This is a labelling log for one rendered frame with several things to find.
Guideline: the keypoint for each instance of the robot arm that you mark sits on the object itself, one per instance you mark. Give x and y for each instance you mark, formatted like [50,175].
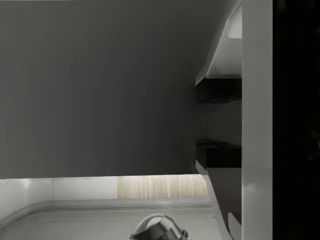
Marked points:
[160,227]

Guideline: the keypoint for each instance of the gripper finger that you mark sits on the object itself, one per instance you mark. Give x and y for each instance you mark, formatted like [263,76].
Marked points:
[217,90]
[220,156]

